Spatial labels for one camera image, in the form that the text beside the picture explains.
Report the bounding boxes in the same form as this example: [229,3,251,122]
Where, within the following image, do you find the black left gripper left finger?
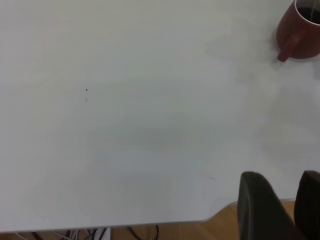
[236,171,305,240]

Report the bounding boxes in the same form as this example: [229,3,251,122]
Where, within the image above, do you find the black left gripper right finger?
[293,170,320,240]

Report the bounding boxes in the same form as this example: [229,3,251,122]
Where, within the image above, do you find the red ceramic mug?
[276,0,320,63]

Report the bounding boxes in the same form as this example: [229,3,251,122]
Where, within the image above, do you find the white power strip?
[93,227,112,240]

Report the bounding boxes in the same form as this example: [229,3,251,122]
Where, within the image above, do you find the black floor cable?
[126,226,142,240]
[149,224,161,240]

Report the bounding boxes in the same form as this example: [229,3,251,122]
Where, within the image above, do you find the white floor cable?
[53,229,97,240]

